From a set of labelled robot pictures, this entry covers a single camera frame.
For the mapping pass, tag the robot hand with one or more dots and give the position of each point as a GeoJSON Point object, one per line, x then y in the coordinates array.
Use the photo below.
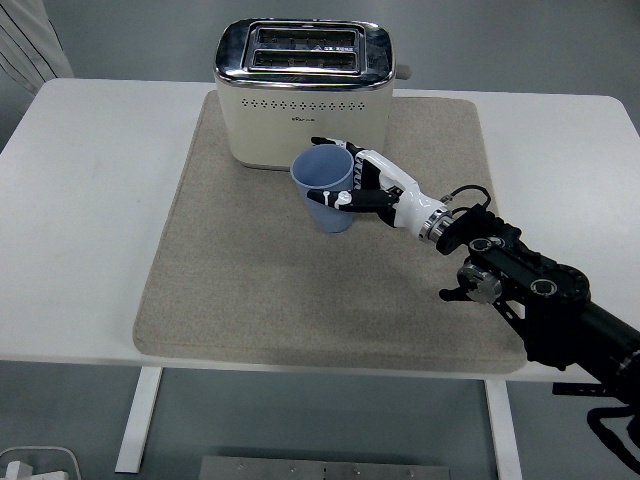
{"type": "Point", "coordinates": [410, 205]}

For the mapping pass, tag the blue ribbed plastic cup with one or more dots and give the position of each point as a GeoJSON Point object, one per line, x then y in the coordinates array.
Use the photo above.
{"type": "Point", "coordinates": [320, 170]}

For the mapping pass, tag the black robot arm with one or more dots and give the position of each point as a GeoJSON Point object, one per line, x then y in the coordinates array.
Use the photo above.
{"type": "Point", "coordinates": [550, 290]}

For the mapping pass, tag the cream toaster with chrome top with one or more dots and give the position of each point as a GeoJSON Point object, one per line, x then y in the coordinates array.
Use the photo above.
{"type": "Point", "coordinates": [300, 125]}

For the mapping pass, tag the beige felt mat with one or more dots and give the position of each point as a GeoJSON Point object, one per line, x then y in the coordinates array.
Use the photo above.
{"type": "Point", "coordinates": [250, 275]}

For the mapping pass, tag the black table control panel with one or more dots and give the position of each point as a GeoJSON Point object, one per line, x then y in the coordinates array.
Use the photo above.
{"type": "Point", "coordinates": [570, 389]}

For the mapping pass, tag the white table leg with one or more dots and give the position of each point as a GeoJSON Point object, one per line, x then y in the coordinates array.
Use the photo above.
{"type": "Point", "coordinates": [137, 425]}
{"type": "Point", "coordinates": [502, 440]}

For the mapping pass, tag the grey metal plate with screws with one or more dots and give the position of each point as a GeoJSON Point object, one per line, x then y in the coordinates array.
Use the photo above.
{"type": "Point", "coordinates": [300, 470]}

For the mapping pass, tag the person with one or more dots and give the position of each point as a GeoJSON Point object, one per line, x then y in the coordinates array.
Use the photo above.
{"type": "Point", "coordinates": [25, 45]}

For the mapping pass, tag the white plastic bin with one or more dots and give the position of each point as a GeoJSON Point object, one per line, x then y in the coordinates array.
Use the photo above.
{"type": "Point", "coordinates": [55, 462]}

